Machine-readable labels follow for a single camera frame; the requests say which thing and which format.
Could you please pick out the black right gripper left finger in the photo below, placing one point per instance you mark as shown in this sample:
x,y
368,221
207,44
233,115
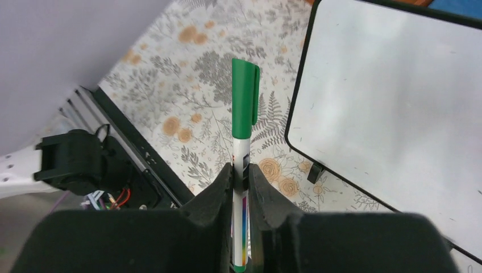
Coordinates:
x,y
192,238

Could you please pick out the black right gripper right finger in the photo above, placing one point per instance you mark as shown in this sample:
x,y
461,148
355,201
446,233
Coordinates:
x,y
284,238

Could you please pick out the white whiteboard marker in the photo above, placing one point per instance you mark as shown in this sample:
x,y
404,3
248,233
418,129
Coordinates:
x,y
241,160

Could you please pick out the green marker cap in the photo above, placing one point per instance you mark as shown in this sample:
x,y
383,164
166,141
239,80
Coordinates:
x,y
245,97

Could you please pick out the black framed whiteboard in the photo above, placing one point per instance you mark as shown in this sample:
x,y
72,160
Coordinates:
x,y
388,98

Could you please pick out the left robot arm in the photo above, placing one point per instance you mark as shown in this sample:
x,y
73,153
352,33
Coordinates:
x,y
78,161

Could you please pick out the floral tablecloth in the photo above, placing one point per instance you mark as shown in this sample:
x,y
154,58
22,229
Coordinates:
x,y
174,86

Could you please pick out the wooden compartment tray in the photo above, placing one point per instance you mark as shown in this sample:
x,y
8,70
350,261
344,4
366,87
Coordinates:
x,y
418,3

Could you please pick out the blue cartoon cloth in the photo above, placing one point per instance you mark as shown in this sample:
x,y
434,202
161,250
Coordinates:
x,y
468,8

